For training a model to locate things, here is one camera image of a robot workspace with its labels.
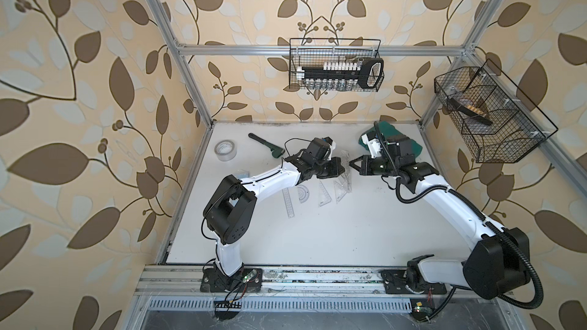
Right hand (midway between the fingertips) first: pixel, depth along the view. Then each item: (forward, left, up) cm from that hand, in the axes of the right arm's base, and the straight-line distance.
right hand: (350, 163), depth 81 cm
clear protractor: (-1, +17, -20) cm, 26 cm away
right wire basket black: (+5, -47, +14) cm, 49 cm away
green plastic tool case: (+30, -27, -16) cm, 43 cm away
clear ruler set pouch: (-2, +1, -9) cm, 9 cm away
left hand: (+1, +2, -3) cm, 3 cm away
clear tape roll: (+22, +54, -18) cm, 61 cm away
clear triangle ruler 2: (-1, +2, -20) cm, 20 cm away
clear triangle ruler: (-3, +9, -20) cm, 22 cm away
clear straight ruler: (-10, +23, -20) cm, 31 cm away
